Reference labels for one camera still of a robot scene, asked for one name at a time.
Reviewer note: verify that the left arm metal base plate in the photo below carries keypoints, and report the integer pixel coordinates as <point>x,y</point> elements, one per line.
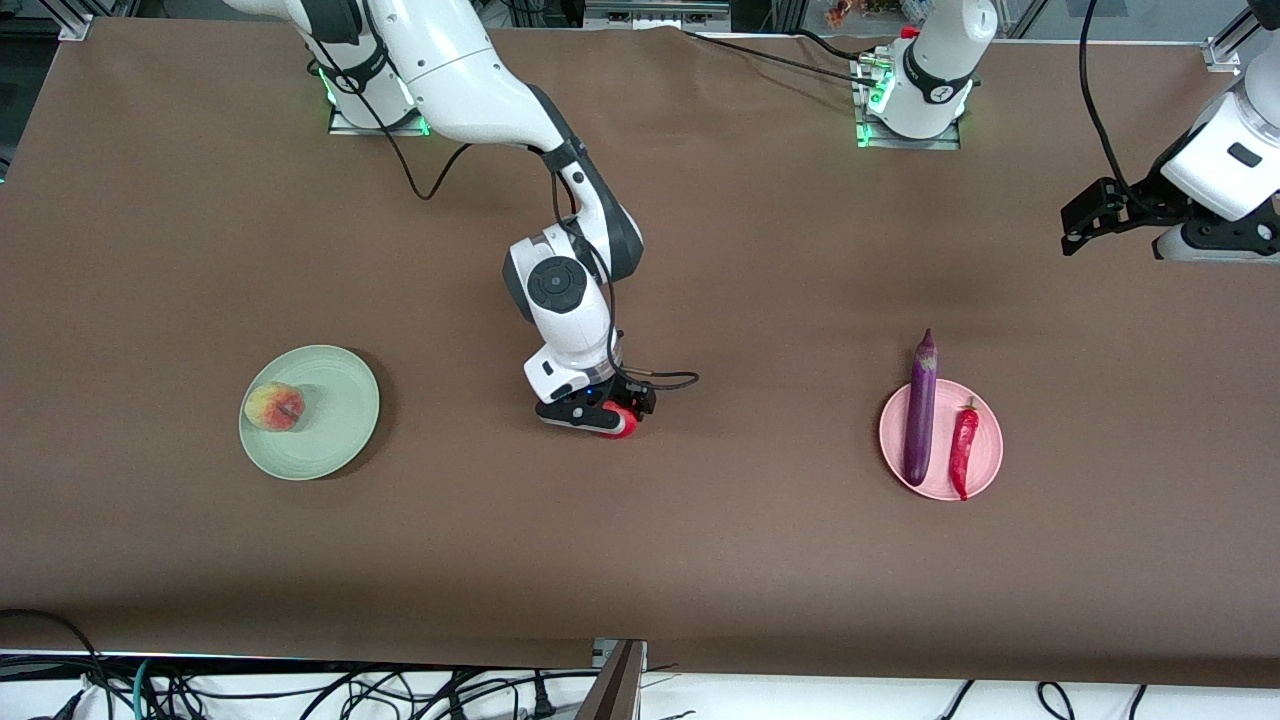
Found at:
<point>872,138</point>

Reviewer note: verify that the grey metal camera post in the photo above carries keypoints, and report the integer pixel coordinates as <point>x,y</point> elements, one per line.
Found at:
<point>612,690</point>

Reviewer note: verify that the red chili pepper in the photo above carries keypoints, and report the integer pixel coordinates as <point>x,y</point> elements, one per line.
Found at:
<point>963,445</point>

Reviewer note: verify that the aluminium frame profile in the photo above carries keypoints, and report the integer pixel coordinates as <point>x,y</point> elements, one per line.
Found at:
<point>650,15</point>

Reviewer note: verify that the yellow red peach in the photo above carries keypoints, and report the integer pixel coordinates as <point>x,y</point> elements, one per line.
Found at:
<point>273,407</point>

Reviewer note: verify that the colourful toy items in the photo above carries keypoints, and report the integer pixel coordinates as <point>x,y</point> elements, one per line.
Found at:
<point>860,12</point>

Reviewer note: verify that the large table cover sheet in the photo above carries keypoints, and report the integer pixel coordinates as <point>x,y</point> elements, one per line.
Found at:
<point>600,560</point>

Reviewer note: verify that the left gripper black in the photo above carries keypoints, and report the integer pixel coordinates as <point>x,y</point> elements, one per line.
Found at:
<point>1143,199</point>

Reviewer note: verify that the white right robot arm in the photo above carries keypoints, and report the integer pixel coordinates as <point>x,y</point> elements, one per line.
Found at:
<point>450,70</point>

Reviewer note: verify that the pink round plate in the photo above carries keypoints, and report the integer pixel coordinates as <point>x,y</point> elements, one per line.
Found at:
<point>990,440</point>

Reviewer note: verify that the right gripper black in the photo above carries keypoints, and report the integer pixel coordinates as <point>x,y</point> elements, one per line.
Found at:
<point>636,392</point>

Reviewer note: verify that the red pomegranate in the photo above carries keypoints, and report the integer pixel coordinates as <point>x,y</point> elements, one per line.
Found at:
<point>625,426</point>

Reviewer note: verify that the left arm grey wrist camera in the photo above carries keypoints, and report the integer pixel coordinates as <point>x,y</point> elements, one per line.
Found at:
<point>1210,245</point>

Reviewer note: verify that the long purple eggplant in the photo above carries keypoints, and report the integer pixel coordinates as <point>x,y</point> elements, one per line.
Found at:
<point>920,420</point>

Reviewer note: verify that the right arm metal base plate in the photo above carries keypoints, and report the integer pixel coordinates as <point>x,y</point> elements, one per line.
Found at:
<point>342,124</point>

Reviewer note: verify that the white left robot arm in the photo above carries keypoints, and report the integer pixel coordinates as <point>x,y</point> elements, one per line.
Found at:
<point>935,60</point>

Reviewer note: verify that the pale green round plate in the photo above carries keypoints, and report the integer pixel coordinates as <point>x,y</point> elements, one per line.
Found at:
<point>330,440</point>

